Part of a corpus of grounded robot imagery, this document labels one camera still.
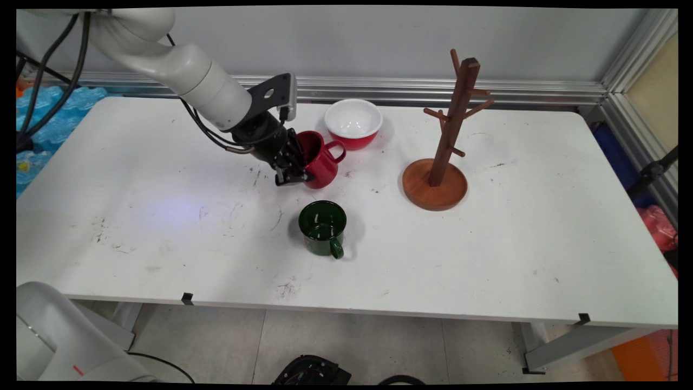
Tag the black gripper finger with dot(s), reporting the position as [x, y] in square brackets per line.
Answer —
[292, 174]
[298, 150]

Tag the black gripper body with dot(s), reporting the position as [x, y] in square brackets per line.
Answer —
[265, 138]

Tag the red enamel mug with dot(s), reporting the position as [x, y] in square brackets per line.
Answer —
[322, 162]

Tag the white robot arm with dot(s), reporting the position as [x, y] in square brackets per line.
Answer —
[189, 70]

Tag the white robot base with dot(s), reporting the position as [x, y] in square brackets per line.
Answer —
[59, 336]

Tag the dark green enamel mug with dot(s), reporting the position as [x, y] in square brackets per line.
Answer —
[322, 222]

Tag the red bowl white inside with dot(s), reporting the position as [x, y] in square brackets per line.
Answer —
[353, 122]

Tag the wooden mug tree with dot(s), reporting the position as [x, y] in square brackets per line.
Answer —
[433, 189]

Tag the small black table clip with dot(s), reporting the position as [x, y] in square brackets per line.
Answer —
[187, 298]
[583, 318]

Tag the black device on floor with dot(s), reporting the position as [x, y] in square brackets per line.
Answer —
[311, 371]

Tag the blue bubble plastic packaging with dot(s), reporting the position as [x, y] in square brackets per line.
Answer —
[54, 124]

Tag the grey metal table leg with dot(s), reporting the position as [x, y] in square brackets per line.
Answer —
[584, 344]
[116, 322]

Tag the blue plastic bag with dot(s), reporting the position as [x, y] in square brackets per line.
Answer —
[617, 157]

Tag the black stand pole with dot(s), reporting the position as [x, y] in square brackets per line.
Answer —
[652, 170]

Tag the red plastic bag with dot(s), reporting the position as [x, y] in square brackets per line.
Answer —
[658, 227]

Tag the orange floor mat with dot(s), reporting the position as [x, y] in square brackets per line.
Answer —
[644, 357]

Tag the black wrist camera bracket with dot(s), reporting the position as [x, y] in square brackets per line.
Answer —
[270, 95]

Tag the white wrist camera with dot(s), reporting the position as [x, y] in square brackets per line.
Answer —
[293, 97]

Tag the long aluminium frame rail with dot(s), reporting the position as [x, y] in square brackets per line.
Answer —
[514, 89]

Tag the short aluminium frame rail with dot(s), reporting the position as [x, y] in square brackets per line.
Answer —
[639, 141]

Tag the aluminium frame corner post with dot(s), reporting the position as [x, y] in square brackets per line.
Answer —
[641, 43]

